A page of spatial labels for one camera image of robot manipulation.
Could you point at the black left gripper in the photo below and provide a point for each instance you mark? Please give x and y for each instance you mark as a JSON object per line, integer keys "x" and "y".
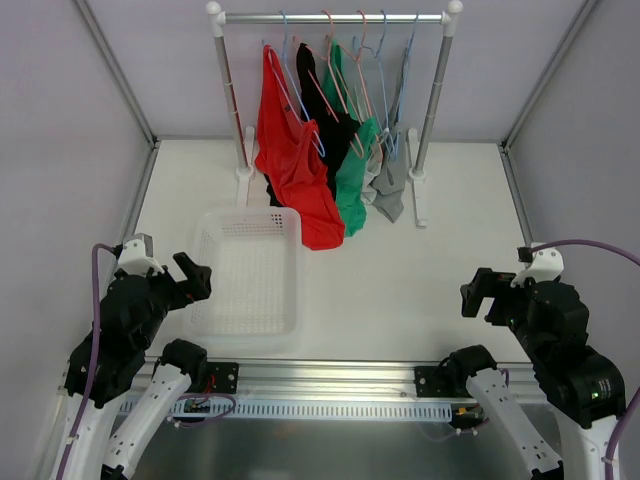
{"x": 175, "y": 289}

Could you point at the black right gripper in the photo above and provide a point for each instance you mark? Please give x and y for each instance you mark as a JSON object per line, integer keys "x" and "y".
{"x": 493, "y": 301}

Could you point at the grey tank top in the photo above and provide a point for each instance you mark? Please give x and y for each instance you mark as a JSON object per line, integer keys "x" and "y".
{"x": 390, "y": 182}

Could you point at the red tank top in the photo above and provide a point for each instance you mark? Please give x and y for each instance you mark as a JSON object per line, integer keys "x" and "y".
{"x": 289, "y": 159}

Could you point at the white tank top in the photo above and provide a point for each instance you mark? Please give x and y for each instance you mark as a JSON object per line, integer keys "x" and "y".
{"x": 373, "y": 165}

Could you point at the green tank top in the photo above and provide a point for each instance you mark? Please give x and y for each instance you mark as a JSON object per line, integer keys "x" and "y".
{"x": 349, "y": 178}

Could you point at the pink hanger of green top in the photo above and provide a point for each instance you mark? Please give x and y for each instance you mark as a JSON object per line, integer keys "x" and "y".
{"x": 356, "y": 57}

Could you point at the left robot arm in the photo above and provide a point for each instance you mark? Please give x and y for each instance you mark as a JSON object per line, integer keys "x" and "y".
{"x": 103, "y": 366}

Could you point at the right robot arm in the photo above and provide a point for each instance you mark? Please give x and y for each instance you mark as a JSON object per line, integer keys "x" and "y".
{"x": 585, "y": 389}

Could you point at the blue hanger of red top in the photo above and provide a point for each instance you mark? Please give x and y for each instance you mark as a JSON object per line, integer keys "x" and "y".
{"x": 300, "y": 112}

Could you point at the black tank top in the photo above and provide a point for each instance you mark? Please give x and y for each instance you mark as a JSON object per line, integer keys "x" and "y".
{"x": 276, "y": 126}

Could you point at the pink hanger of black top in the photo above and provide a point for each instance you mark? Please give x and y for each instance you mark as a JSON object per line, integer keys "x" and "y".
{"x": 343, "y": 129}

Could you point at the white plastic basket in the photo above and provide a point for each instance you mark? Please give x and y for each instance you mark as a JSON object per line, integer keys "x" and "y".
{"x": 256, "y": 260}

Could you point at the white clothes rack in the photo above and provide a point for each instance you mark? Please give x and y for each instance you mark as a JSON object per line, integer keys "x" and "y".
{"x": 418, "y": 142}

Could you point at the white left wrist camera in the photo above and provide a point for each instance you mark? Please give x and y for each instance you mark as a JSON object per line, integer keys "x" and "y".
{"x": 136, "y": 257}

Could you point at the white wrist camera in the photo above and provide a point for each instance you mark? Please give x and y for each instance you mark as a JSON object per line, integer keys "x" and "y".
{"x": 541, "y": 264}
{"x": 136, "y": 257}

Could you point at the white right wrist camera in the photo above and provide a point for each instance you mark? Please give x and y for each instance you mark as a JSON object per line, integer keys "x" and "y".
{"x": 541, "y": 264}

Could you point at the aluminium mounting rail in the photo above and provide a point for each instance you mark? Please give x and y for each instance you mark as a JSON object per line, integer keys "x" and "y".
{"x": 325, "y": 380}

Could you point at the white slotted cable duct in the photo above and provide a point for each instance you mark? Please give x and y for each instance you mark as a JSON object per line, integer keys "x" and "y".
{"x": 314, "y": 410}

